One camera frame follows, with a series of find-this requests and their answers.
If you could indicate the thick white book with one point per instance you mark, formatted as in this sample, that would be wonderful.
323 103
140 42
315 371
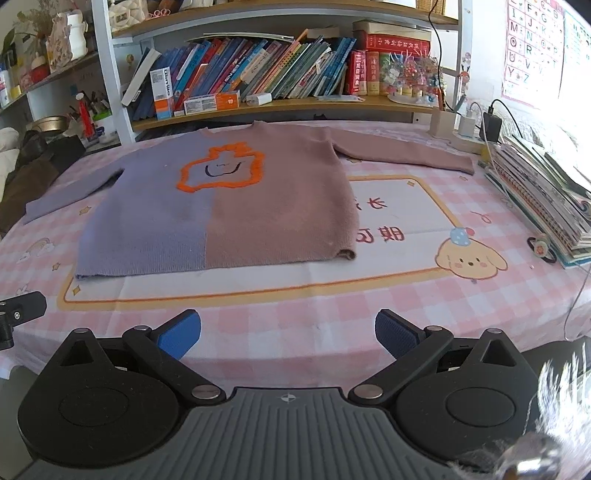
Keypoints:
141 74

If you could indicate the white power strip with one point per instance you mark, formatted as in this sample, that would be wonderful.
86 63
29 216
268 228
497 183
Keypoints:
468 143

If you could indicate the black box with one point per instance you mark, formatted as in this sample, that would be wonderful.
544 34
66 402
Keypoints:
67 154

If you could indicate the thick red dictionary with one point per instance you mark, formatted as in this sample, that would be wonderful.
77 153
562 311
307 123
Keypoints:
398 42

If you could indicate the pink checkered printed table mat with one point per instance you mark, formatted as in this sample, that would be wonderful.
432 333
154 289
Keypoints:
277 327

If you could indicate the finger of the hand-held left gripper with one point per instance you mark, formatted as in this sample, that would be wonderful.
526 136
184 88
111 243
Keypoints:
25 307

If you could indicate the white tub with green lid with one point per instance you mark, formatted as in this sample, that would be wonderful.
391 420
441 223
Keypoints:
105 129

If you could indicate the row of colourful books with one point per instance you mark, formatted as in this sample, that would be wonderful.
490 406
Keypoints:
277 64

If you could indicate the stack of notebooks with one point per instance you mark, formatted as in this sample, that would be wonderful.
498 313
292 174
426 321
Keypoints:
540 194

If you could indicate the grey fur trim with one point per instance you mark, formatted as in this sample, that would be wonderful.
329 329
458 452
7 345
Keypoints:
563 406

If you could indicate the red tassel charm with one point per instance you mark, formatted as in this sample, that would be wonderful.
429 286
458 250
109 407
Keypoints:
83 117

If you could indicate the alphabet wall poster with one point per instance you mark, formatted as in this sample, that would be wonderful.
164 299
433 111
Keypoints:
531 50

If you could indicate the white jug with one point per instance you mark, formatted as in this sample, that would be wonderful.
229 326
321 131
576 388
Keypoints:
76 34

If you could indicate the light blue packet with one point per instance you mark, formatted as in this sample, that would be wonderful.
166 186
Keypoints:
339 97

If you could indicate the white bookshelf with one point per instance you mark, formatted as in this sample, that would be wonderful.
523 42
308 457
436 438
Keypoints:
111 83

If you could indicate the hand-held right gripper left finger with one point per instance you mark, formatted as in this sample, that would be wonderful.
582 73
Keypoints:
180 334

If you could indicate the white padded jacket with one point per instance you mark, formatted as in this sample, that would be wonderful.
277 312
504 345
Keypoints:
7 152

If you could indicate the white orange toothpaste box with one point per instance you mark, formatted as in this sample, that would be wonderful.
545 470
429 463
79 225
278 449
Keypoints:
162 94
211 102

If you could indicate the gold round tin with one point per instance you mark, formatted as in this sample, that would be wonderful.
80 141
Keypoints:
48 124

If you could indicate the black plug adapter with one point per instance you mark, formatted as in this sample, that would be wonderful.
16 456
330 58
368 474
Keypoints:
491 128

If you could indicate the bunch of pens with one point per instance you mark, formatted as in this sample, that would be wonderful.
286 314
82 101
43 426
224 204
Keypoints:
94 102

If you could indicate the colourful candy decoration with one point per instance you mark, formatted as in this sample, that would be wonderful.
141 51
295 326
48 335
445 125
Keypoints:
411 76

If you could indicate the purple and pink sweater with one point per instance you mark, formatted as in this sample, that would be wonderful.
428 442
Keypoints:
277 207

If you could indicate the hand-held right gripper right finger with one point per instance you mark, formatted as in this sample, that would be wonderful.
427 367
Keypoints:
397 334

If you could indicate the white charger block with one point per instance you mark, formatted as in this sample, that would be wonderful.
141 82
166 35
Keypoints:
258 98

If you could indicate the white quilted handbag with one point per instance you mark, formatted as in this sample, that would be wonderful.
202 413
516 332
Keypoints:
127 14

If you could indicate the white plug adapter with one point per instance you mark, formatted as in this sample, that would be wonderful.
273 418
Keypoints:
467 125

